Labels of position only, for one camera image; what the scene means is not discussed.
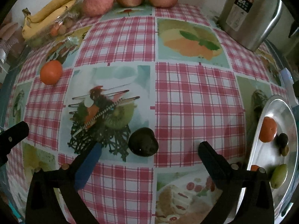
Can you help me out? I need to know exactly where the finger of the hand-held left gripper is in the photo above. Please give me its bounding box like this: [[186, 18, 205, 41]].
[[0, 121, 30, 155]]

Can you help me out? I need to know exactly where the green guava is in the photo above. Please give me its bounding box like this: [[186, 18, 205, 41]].
[[270, 164, 288, 189]]

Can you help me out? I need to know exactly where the yellow banana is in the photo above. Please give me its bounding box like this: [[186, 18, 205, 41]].
[[22, 0, 77, 40], [30, 0, 85, 23]]

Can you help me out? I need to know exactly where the round metal plate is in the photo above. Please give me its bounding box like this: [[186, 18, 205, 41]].
[[238, 95, 296, 224]]

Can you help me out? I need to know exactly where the stainless steel thermos jug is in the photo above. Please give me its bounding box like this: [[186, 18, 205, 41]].
[[218, 0, 299, 51]]

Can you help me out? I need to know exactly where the clear glass bowl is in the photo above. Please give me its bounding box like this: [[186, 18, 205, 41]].
[[24, 5, 81, 48]]

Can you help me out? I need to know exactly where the checked fruit-print tablecloth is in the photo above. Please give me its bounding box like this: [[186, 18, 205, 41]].
[[0, 2, 295, 224]]

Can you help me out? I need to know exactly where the white power strip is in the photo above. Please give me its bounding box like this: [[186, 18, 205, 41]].
[[280, 68, 295, 91]]

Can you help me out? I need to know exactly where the black power adapter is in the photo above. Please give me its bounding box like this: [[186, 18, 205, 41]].
[[291, 80, 299, 105]]

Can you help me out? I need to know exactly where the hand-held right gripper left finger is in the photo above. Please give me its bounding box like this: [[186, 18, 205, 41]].
[[26, 142, 103, 224]]

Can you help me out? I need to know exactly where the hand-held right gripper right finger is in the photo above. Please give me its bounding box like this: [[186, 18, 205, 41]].
[[198, 141, 275, 224]]

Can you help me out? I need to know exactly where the dark plum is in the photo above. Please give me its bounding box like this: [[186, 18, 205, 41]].
[[128, 127, 159, 157], [277, 133, 289, 148]]

